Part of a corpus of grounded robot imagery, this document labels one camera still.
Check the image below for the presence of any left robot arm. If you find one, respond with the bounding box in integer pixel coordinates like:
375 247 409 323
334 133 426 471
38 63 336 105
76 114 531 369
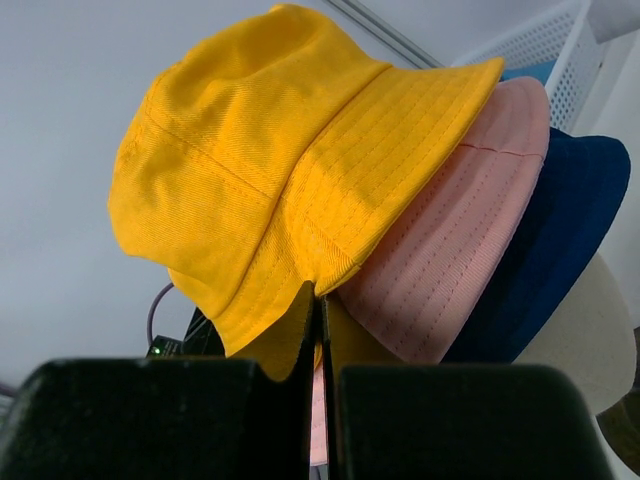
146 308 224 357

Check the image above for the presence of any pink bucket hat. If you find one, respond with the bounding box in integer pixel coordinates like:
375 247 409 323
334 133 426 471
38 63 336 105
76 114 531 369
310 77 550 465

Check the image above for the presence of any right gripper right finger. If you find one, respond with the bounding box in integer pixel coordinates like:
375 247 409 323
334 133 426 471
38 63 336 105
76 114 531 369
320 296 613 479

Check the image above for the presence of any left aluminium frame post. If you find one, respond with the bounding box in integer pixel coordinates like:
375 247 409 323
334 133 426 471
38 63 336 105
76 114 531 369
327 0 443 69

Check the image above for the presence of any yellow bucket hat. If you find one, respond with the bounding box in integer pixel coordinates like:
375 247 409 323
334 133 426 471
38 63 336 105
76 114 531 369
107 4 504 381

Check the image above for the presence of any white perforated plastic basket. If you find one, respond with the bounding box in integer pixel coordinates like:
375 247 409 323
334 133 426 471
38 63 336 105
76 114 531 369
453 1 604 132

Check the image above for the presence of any light blue bucket hat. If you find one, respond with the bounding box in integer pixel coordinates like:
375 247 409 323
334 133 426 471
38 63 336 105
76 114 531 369
500 60 556 85

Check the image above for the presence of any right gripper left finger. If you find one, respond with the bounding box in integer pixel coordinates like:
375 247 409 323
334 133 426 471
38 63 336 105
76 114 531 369
1 283 315 479

